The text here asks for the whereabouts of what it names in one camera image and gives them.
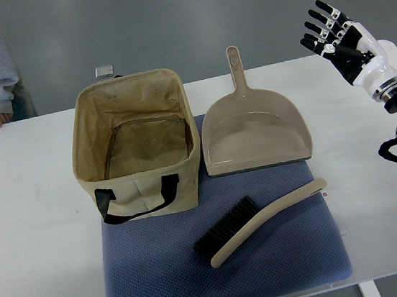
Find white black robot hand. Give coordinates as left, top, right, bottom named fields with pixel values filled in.
left=300, top=0, right=397, bottom=102

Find beige hand broom black bristles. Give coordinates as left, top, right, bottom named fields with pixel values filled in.
left=193, top=178, right=327, bottom=268

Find small silver metal object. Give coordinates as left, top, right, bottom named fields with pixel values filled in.
left=95, top=65, right=114, bottom=79

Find beige plastic dustpan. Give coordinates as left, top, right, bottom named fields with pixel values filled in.
left=201, top=46, right=313, bottom=176

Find blue textured mat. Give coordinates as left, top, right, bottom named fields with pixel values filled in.
left=85, top=97, right=357, bottom=297

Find white table leg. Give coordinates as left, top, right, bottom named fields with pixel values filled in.
left=358, top=280, right=382, bottom=297

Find yellow fabric bag black handle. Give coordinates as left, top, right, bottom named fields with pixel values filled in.
left=72, top=68, right=201, bottom=225

